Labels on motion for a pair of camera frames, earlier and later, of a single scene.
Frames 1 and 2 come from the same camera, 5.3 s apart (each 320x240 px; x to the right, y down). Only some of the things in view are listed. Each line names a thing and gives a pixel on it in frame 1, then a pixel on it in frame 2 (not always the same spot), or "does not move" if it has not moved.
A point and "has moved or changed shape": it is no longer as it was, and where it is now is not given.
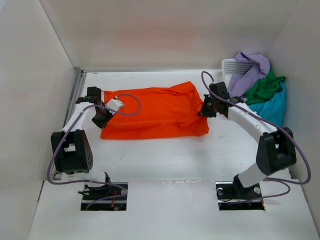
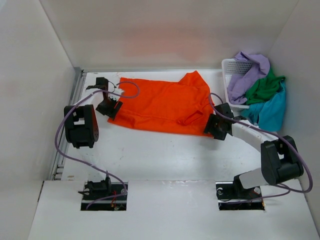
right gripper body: [207, 109] → [213, 127]
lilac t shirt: [238, 84] does not move
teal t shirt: [273, 108] does not move
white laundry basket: [231, 67] does not move
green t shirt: [266, 88] does not move
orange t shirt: [160, 112] has moved or changed shape
